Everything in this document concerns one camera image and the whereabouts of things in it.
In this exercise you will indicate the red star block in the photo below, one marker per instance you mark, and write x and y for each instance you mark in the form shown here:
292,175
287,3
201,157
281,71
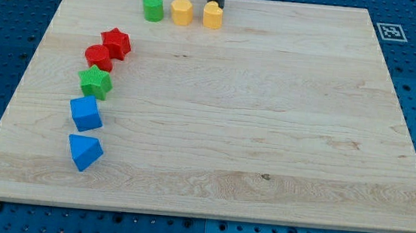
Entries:
117,42

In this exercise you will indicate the green star block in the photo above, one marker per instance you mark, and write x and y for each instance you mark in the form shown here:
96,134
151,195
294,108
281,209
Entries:
96,82

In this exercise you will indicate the light wooden board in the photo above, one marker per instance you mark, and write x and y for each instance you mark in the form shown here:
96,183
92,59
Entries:
285,115

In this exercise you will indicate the yellow heart block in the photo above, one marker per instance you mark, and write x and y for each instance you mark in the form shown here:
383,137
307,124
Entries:
212,16

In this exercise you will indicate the yellow hexagon block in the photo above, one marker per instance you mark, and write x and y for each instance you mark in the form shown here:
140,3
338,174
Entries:
182,12

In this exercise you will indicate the blue cube block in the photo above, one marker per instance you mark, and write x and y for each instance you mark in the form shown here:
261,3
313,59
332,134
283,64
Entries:
85,113

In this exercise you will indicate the green cylinder block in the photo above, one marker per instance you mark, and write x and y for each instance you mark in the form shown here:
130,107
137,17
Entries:
153,10

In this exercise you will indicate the blue triangular prism block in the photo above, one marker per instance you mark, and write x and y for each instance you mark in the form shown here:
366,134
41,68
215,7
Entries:
84,150

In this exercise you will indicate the red cylinder block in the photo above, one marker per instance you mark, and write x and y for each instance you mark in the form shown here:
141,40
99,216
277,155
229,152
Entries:
98,55

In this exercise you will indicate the white fiducial marker tag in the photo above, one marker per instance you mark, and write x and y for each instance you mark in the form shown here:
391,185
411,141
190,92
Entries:
391,32

